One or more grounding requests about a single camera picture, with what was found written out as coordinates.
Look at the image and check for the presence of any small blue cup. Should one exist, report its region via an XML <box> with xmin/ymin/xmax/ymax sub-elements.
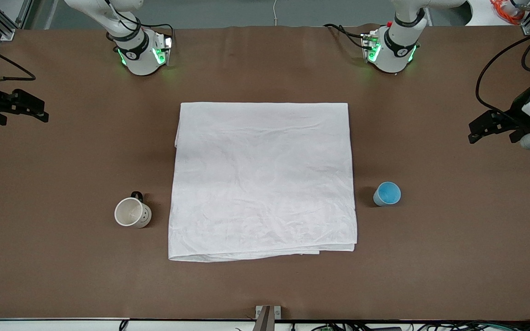
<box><xmin>373</xmin><ymin>182</ymin><xmax>402</xmax><ymax>207</ymax></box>

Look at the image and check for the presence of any white mug with smiley face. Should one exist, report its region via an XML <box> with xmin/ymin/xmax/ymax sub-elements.
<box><xmin>114</xmin><ymin>191</ymin><xmax>152</xmax><ymax>229</ymax></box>

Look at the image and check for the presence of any white folded cloth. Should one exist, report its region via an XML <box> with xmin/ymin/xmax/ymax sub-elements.
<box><xmin>168</xmin><ymin>102</ymin><xmax>357</xmax><ymax>263</ymax></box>

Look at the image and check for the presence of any black left arm wrist cable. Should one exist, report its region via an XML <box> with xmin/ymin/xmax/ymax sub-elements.
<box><xmin>475</xmin><ymin>34</ymin><xmax>530</xmax><ymax>125</ymax></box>

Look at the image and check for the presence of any orange cable bundle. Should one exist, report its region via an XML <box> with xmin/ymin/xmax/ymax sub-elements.
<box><xmin>490</xmin><ymin>0</ymin><xmax>526</xmax><ymax>26</ymax></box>

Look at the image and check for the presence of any metal connector bracket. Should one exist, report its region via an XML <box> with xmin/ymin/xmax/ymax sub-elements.
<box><xmin>361</xmin><ymin>30</ymin><xmax>381</xmax><ymax>63</ymax></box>
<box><xmin>154</xmin><ymin>33</ymin><xmax>174</xmax><ymax>66</ymax></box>

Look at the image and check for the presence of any black base power cable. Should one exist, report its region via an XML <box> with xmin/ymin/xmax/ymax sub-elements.
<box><xmin>323</xmin><ymin>23</ymin><xmax>368</xmax><ymax>49</ymax></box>

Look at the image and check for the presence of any grey metal table bracket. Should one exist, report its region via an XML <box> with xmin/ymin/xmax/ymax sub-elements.
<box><xmin>254</xmin><ymin>305</ymin><xmax>282</xmax><ymax>331</ymax></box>

